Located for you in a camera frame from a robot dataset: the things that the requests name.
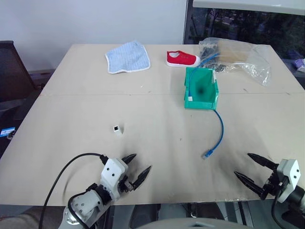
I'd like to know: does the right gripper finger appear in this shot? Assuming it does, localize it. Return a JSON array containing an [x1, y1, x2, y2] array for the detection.
[[247, 153, 279, 171], [234, 170, 265, 195]]

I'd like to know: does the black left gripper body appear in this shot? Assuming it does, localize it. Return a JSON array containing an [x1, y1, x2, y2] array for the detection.
[[118, 175, 135, 193]]

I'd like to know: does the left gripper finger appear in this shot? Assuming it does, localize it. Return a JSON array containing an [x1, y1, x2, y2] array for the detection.
[[132, 165, 153, 191], [121, 153, 138, 165]]

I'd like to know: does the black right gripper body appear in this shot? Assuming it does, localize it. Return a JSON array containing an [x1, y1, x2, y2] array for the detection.
[[260, 164, 287, 201]]

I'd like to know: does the small white cube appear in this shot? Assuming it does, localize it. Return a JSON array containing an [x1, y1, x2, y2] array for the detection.
[[112, 123, 125, 135]]

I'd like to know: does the green plastic bin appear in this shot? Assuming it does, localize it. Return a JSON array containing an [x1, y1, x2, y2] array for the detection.
[[183, 67, 220, 110]]

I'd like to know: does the light blue striped cloth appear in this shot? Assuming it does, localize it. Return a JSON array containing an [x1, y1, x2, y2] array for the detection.
[[105, 41, 152, 74]]

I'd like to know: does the clear plastic bag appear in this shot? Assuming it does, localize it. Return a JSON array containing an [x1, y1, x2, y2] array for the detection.
[[198, 37, 272, 87]]

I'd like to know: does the purple object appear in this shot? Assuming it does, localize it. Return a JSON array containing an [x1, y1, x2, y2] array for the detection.
[[293, 58, 305, 73]]

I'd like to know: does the red canvas shoe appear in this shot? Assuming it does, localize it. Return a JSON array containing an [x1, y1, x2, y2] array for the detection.
[[165, 50, 201, 68]]

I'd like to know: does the blue label sticker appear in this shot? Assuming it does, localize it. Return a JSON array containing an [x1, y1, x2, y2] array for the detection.
[[0, 128, 17, 137]]

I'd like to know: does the dark glass window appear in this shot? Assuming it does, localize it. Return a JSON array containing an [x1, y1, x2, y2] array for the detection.
[[183, 0, 305, 61]]

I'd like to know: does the black office chair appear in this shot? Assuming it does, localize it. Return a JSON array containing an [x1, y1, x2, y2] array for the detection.
[[0, 40, 39, 104]]

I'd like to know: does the white window ledge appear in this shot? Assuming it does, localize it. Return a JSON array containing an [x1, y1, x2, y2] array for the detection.
[[192, 0, 305, 14]]

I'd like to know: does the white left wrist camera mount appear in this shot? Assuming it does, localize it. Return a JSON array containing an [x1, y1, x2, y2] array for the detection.
[[100, 157, 129, 200]]

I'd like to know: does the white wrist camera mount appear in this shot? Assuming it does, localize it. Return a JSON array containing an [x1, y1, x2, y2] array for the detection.
[[100, 157, 129, 200], [277, 157, 300, 204]]

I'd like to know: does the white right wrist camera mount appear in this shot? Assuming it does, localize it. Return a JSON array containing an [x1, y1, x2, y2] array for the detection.
[[277, 157, 300, 204]]

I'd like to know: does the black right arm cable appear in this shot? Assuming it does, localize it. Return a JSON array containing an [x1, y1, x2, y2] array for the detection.
[[271, 183, 288, 229]]

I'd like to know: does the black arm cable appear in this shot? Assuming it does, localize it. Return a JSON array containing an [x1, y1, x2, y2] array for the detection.
[[271, 183, 288, 229], [39, 153, 108, 229]]

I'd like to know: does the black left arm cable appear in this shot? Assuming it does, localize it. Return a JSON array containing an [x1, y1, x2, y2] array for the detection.
[[39, 153, 108, 229]]

